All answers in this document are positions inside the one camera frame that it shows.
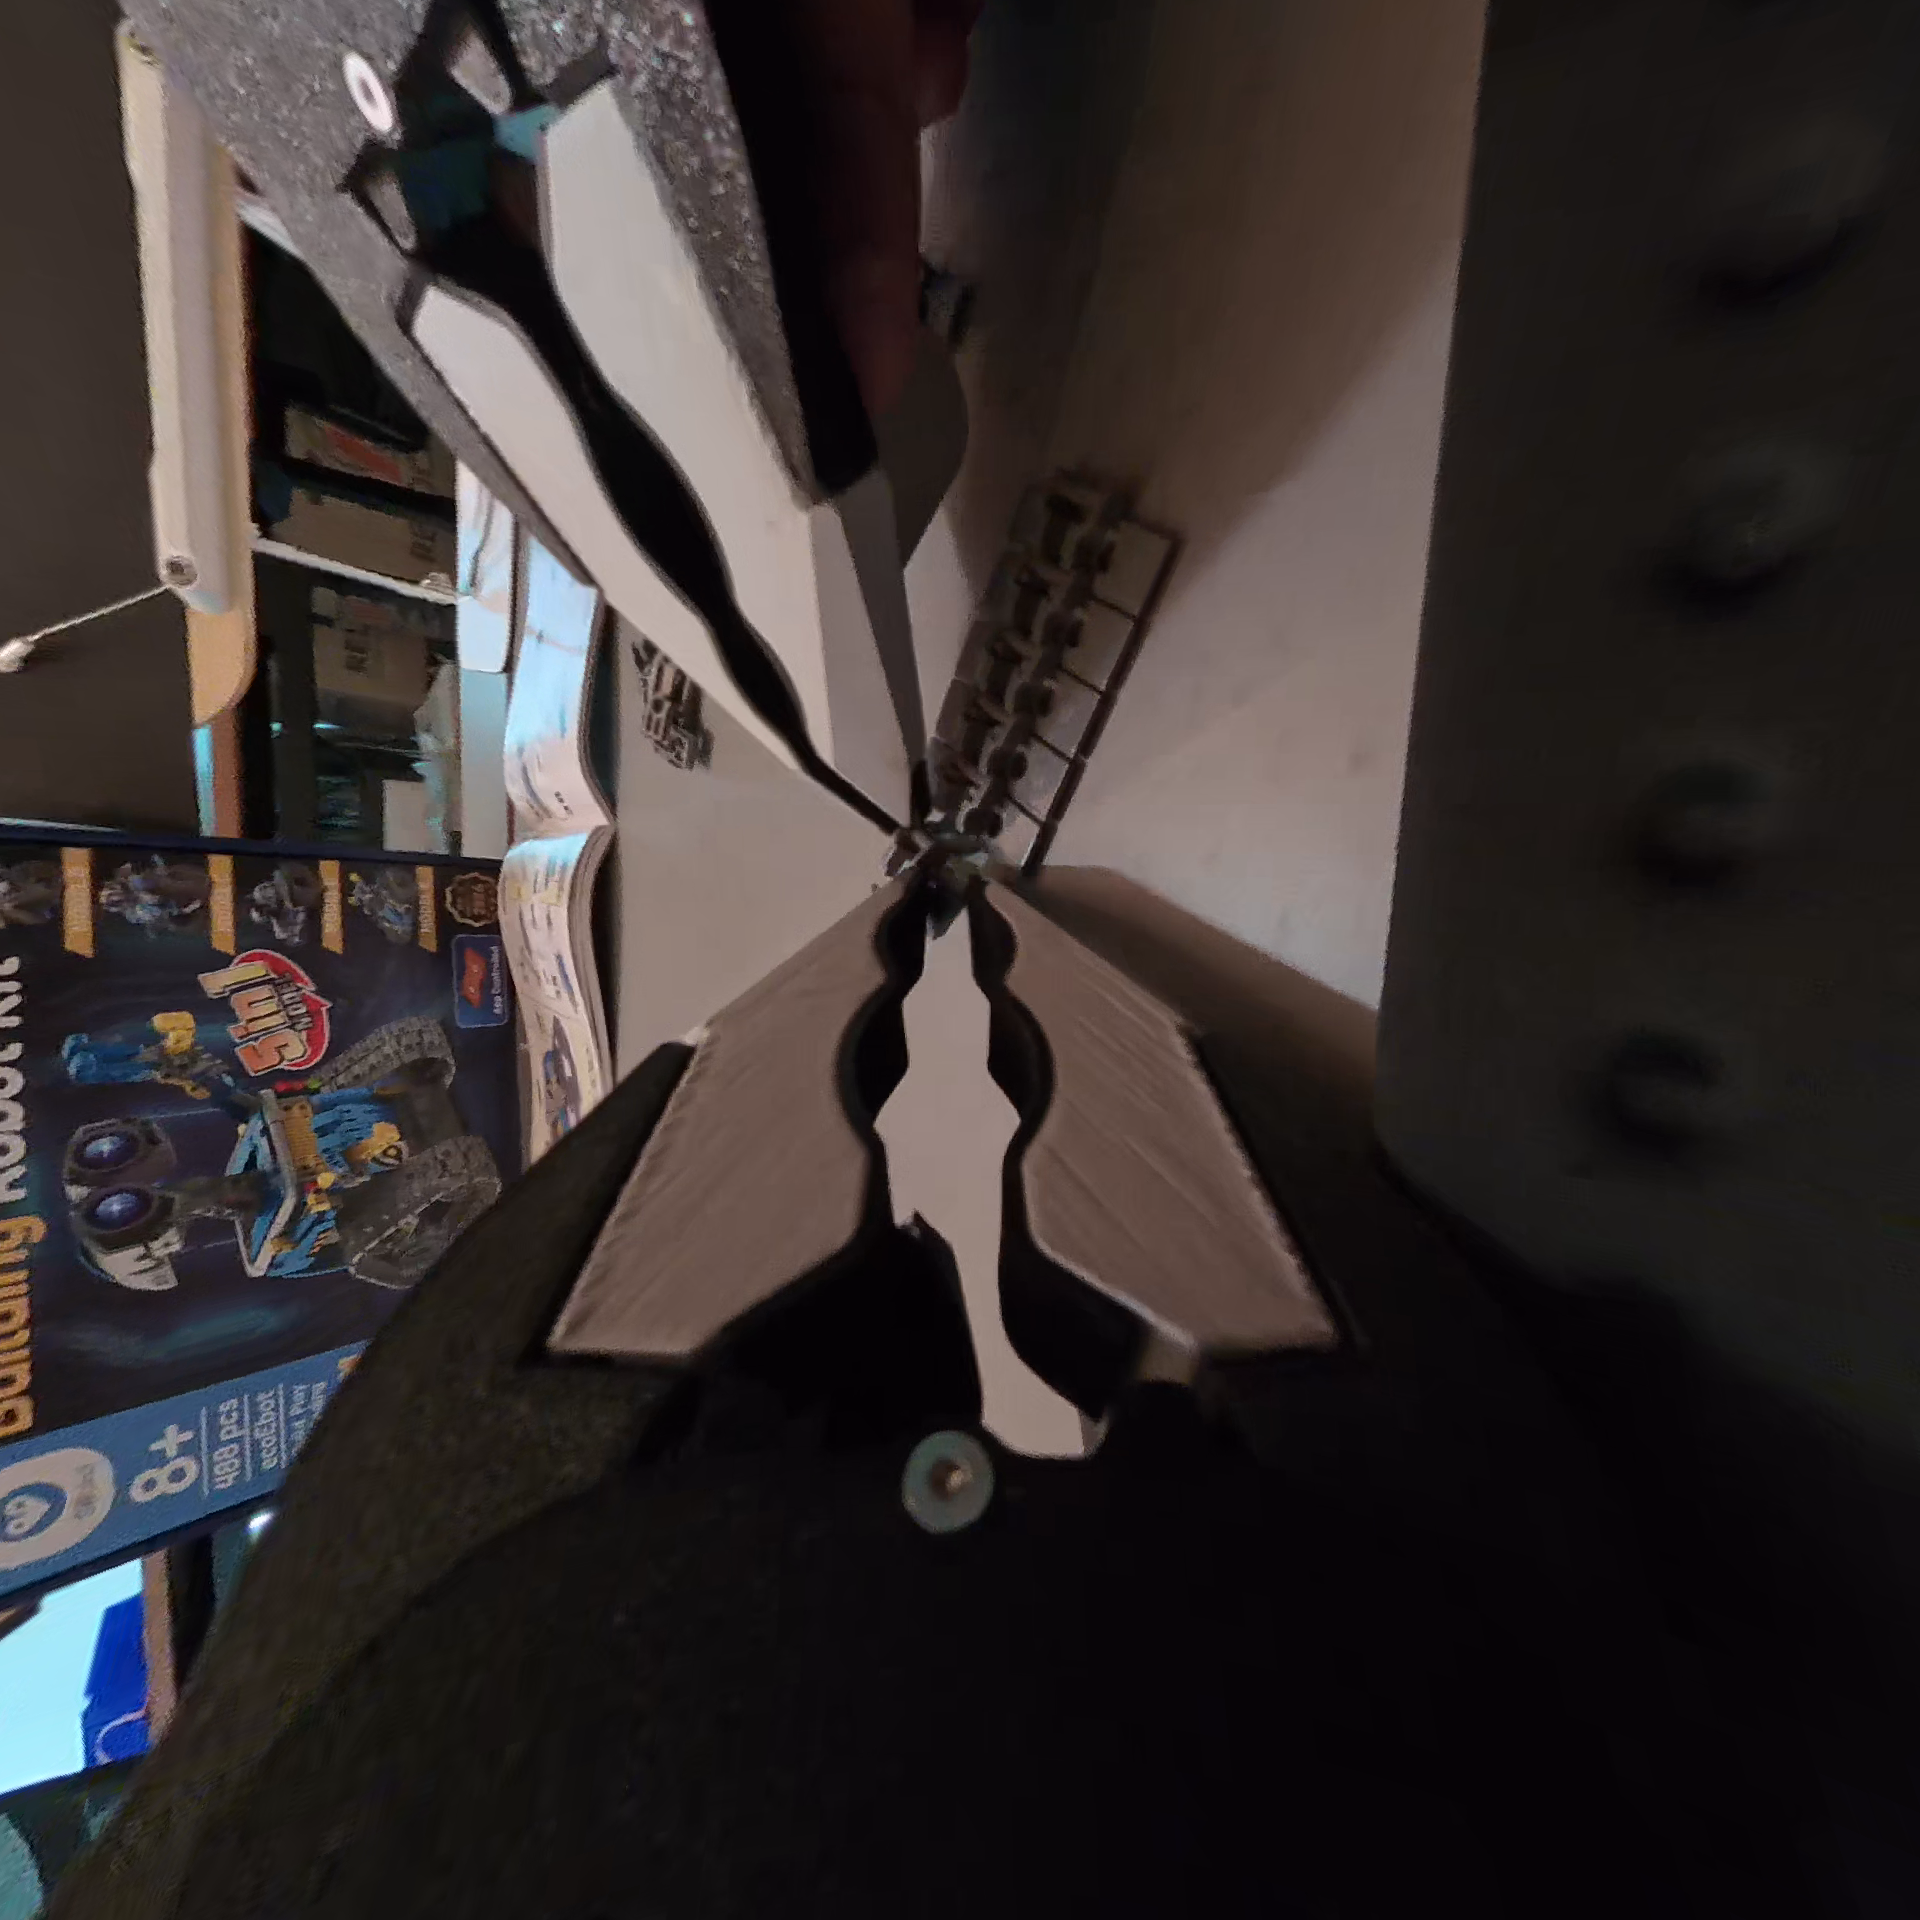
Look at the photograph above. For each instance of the grey desk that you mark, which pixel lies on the grey desk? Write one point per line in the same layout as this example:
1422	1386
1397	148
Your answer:
1277	751

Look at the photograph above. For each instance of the black perforated foam pad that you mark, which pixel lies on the black perforated foam pad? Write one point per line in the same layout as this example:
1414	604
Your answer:
1651	751

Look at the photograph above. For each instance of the pile of grey track pieces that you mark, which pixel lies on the pile of grey track pieces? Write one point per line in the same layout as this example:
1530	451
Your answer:
672	706

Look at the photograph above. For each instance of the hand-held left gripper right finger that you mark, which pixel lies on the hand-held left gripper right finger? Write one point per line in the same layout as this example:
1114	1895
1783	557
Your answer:
1172	1185

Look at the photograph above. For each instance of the black board panel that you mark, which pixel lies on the black board panel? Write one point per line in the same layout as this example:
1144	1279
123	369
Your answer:
76	301

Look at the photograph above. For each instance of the white book stand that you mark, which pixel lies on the white book stand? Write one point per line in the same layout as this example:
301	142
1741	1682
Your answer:
188	301

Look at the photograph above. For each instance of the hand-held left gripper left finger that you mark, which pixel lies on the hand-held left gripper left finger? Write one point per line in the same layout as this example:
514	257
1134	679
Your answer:
720	1185

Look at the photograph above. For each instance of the toy kit box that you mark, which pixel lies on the toy kit box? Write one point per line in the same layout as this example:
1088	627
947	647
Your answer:
224	1125

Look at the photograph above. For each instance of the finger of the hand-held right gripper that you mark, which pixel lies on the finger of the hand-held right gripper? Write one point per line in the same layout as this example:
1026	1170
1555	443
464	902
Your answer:
495	422
676	301

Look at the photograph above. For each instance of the instruction manual booklet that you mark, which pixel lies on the instruction manual booklet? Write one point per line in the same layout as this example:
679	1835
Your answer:
548	902

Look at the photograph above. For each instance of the cardboard box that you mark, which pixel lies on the cardboard box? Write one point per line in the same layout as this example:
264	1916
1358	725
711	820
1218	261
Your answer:
359	518

